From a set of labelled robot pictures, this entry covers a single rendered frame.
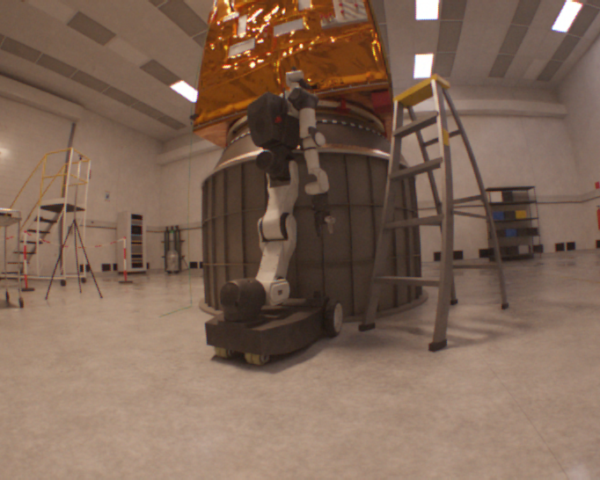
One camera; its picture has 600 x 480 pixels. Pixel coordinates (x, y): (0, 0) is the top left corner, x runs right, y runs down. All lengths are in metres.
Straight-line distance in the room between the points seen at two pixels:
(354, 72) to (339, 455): 2.40
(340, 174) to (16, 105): 8.69
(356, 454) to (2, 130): 8.94
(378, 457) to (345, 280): 1.38
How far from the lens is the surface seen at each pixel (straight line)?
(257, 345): 1.10
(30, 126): 9.11
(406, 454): 0.68
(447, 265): 1.31
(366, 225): 1.93
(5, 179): 8.52
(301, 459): 0.67
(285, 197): 1.51
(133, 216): 9.32
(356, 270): 1.88
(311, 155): 1.48
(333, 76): 2.45
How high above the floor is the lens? 0.45
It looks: 3 degrees up
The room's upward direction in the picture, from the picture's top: 2 degrees counter-clockwise
